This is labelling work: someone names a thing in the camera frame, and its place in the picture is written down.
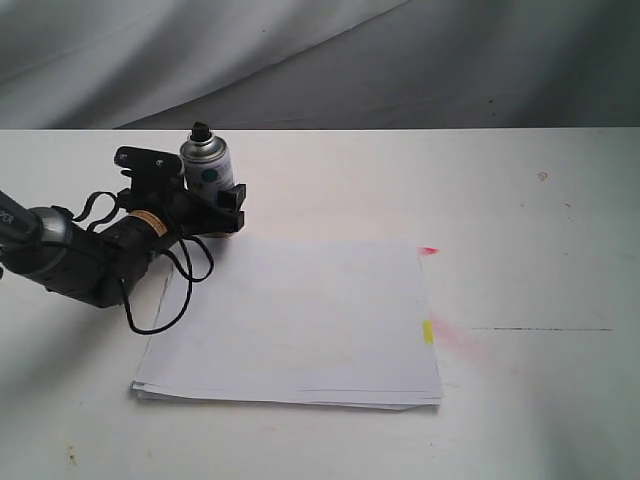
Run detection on white backdrop cloth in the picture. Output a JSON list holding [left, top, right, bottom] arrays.
[[1, 1, 639, 129]]

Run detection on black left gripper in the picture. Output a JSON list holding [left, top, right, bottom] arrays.
[[117, 183, 247, 250]]

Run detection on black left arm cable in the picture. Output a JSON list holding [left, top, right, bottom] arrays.
[[74, 189, 215, 335]]

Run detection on silver spray can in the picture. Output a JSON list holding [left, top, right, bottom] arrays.
[[179, 122, 241, 211]]

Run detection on white paper stack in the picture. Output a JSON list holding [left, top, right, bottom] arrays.
[[132, 235, 443, 410]]

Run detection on yellow sticky tab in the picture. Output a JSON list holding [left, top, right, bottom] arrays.
[[423, 321, 434, 345]]

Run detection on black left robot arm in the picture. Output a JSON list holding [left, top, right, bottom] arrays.
[[1, 184, 246, 308]]

